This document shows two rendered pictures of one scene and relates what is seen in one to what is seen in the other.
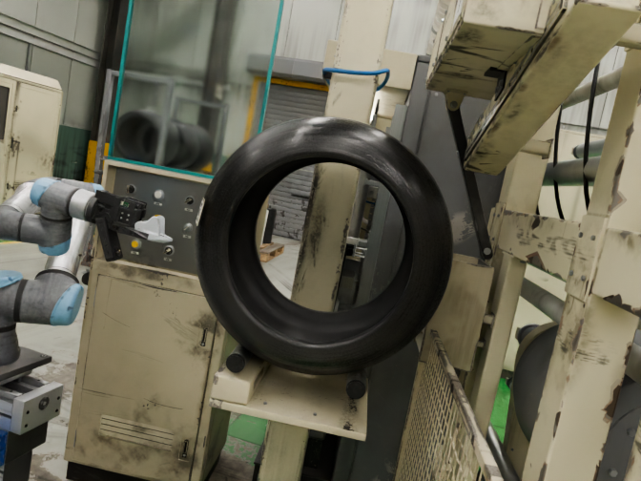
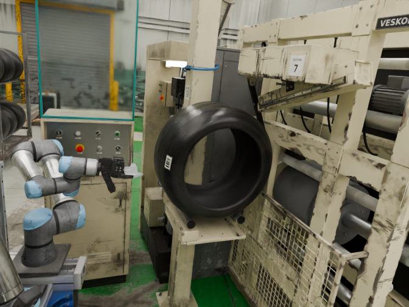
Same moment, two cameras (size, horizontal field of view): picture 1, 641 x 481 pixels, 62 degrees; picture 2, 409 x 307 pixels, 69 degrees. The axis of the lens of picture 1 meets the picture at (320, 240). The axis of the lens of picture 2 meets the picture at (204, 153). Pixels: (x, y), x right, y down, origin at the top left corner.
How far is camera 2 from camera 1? 0.76 m
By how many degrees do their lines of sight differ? 27
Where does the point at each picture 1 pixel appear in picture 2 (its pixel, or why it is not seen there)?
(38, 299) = (68, 220)
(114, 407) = (75, 250)
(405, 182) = (258, 134)
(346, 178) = not seen: hidden behind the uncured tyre
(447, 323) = not seen: hidden behind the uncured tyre
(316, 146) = (221, 124)
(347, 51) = (199, 57)
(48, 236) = (72, 187)
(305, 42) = not seen: outside the picture
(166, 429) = (106, 252)
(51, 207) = (73, 173)
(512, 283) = (276, 155)
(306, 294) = (190, 176)
